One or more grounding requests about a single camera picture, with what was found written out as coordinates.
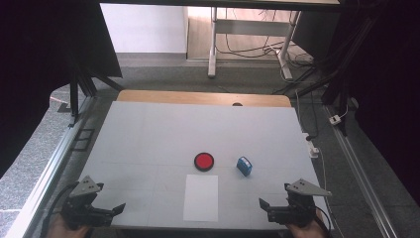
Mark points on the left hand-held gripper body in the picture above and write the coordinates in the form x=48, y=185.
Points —
x=81, y=206

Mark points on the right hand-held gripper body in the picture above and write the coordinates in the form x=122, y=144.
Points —
x=297, y=206

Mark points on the blue stamp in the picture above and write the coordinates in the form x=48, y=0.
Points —
x=244, y=166

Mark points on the person's right hand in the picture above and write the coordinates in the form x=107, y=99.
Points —
x=305, y=231

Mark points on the person's left hand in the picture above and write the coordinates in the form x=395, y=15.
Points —
x=62, y=229

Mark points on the white paper sheet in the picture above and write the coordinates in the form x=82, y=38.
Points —
x=200, y=198

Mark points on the round red ink pad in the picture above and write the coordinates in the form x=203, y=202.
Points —
x=204, y=161

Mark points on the small white adapter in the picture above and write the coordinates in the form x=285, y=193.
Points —
x=335, y=119

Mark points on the white table mat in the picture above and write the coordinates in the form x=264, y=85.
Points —
x=198, y=132

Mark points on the black metal stand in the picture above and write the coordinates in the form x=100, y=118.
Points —
x=79, y=89

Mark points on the wooden table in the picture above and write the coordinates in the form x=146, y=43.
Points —
x=198, y=97

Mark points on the black curtain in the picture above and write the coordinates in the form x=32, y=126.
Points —
x=43, y=66
x=379, y=82

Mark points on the aluminium floor rail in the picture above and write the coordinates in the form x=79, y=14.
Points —
x=360, y=172
x=49, y=172

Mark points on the white desk frame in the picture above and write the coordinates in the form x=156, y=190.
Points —
x=251, y=27

